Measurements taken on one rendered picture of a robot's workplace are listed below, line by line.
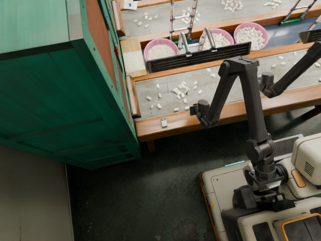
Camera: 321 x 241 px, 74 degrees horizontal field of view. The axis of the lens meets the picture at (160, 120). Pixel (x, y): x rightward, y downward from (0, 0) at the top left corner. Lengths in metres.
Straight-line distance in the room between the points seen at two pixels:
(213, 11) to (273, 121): 1.28
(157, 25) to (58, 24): 1.42
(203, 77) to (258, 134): 0.81
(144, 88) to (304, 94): 1.14
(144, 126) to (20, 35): 1.04
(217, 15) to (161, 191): 1.64
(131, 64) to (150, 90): 0.24
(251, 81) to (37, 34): 0.72
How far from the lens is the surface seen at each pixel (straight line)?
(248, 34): 1.97
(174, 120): 1.46
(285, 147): 1.31
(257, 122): 0.95
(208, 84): 1.63
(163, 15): 1.97
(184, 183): 2.16
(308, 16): 2.37
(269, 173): 1.03
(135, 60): 1.66
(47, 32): 0.54
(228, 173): 1.96
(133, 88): 1.48
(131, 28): 1.90
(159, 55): 1.73
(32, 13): 0.59
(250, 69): 0.91
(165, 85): 1.59
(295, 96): 1.80
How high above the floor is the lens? 2.15
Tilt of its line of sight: 72 degrees down
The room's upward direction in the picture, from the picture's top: 1 degrees counter-clockwise
